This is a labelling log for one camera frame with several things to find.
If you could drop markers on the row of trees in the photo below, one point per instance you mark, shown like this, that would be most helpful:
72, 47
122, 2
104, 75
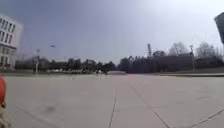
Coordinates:
140, 64

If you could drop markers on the red object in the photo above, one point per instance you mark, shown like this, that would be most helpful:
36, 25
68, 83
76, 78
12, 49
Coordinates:
2, 89

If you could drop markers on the grey concrete paved plaza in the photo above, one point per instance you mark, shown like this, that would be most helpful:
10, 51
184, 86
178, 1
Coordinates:
110, 100

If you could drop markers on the thin pole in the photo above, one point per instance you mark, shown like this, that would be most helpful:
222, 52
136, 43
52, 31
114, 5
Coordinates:
193, 60

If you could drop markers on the pale low concrete block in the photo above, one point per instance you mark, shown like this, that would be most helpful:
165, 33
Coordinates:
116, 72

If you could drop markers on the grass area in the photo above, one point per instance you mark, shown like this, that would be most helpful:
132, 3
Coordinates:
196, 72

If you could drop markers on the white multi-storey building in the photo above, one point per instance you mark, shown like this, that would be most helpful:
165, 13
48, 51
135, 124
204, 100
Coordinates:
8, 40

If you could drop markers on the construction crane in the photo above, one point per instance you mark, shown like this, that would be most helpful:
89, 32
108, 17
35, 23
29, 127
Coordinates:
149, 51

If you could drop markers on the lamp pole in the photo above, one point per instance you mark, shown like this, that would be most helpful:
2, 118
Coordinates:
37, 61

